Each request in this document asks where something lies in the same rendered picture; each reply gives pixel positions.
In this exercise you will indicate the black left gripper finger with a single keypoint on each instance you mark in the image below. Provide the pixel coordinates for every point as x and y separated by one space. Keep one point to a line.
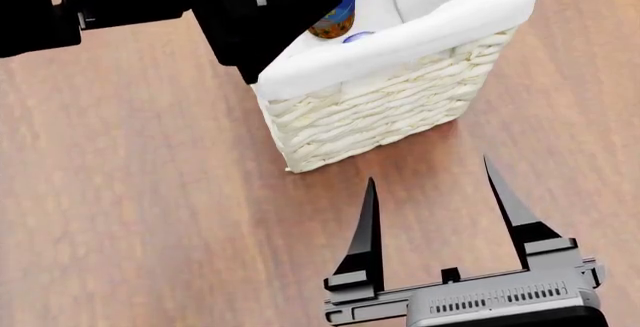
300 6

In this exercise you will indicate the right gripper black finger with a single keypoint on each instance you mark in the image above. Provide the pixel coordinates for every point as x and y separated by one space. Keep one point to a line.
365 252
530 237

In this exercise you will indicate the alphabet soup can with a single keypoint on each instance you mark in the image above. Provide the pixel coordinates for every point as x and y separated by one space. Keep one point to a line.
341 21

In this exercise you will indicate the white woven wicker basket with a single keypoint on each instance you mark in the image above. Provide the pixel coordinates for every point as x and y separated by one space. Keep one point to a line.
375 117

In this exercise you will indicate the white cloth basket liner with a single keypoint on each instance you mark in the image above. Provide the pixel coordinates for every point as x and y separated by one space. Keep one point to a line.
450 8

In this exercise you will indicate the grey vented camera box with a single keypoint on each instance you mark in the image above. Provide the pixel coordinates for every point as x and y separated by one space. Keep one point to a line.
500 304

